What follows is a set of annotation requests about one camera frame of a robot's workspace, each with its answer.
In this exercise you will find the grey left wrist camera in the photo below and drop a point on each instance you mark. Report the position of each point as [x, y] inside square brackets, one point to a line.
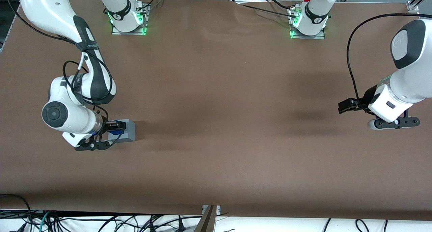
[395, 123]

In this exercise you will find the aluminium frame profile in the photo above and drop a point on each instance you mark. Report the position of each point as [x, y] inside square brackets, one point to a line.
[416, 0]

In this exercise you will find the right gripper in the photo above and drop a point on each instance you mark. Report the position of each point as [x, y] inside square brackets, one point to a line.
[107, 126]

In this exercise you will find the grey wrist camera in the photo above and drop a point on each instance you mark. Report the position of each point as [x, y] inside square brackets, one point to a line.
[395, 123]
[94, 146]

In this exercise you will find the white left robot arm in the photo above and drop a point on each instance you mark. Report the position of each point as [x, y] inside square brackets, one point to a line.
[410, 76]

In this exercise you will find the blue plastic part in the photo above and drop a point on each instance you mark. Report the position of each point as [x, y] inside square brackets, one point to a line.
[115, 132]

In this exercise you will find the aluminium table edge bracket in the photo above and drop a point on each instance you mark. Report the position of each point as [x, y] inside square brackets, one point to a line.
[209, 218]

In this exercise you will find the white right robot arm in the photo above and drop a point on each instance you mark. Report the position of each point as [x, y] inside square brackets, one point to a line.
[74, 117]

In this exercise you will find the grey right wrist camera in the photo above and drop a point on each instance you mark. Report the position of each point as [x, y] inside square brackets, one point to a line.
[94, 146]

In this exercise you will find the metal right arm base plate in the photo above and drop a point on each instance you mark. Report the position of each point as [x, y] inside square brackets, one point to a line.
[130, 32]

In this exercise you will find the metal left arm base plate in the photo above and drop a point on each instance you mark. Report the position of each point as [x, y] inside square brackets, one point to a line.
[308, 36]

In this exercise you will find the gray square base block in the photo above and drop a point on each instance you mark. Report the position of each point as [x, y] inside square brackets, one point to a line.
[130, 132]

